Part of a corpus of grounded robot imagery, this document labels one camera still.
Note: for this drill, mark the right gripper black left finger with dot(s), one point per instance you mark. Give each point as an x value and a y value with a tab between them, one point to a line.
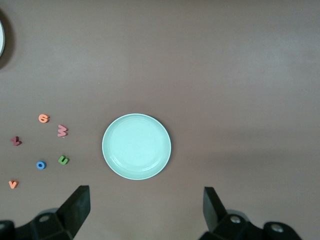
75	207

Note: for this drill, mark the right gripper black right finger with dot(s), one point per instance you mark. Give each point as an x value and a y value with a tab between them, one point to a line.
212	207

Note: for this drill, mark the green foam letter U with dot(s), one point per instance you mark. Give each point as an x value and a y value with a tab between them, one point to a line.
60	160

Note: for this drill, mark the pink foam letter W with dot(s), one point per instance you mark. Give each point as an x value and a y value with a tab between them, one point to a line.
62	131

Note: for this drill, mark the orange foam number nine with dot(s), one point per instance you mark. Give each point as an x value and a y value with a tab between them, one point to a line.
40	118

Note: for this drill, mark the blue foam letter O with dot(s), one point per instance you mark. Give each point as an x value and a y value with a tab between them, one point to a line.
37	165

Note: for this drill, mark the orange foam letter V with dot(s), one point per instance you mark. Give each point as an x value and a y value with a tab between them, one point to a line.
13	186

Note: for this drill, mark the pale green plate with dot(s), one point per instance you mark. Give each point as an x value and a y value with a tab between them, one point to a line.
136	146

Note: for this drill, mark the dark red foam letter Z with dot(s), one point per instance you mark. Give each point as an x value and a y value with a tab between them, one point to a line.
16	141

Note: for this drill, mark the beige plate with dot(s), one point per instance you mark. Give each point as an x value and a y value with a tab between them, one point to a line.
1	37

